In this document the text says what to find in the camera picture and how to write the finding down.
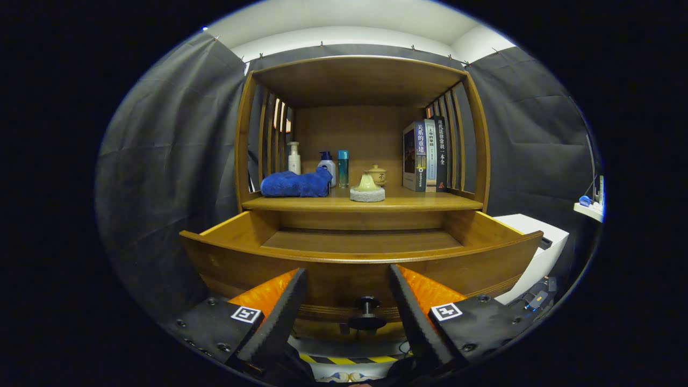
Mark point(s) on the white pump bottle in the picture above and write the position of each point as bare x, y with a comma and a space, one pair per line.
294, 164

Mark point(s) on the white bottle blue cap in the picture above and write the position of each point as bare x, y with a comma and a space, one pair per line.
328, 166

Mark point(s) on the black drawer knob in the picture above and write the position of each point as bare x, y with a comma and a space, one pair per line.
367, 322

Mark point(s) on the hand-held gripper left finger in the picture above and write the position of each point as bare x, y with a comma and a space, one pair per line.
279, 322

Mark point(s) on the beige lidded teacup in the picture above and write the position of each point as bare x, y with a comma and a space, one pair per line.
379, 174

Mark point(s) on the black electronic device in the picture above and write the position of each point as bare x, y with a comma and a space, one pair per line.
537, 298

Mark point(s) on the small blue object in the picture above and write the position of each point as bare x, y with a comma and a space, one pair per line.
585, 201

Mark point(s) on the person's dark clothing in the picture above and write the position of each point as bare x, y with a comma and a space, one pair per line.
295, 368

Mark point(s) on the white side shelf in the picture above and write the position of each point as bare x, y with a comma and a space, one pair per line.
588, 212

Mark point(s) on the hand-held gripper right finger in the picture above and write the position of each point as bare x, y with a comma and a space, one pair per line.
416, 322

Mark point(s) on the wooden drawer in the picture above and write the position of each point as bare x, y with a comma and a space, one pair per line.
344, 279

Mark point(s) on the blue towel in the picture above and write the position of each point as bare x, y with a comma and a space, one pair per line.
293, 184

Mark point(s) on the wooden cabinet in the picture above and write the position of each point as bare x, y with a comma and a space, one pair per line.
349, 134

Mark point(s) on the wooden countertop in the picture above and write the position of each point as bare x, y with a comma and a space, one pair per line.
419, 201

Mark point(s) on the pale yellow scrub brush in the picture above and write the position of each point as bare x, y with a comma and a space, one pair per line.
367, 194

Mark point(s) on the book with blue spine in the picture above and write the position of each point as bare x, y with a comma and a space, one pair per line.
421, 156

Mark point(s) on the white side cabinet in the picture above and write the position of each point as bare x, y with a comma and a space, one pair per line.
537, 252

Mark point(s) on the teal bottle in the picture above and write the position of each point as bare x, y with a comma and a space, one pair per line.
343, 169

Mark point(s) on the yellow black floor tape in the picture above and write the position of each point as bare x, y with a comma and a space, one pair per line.
333, 360

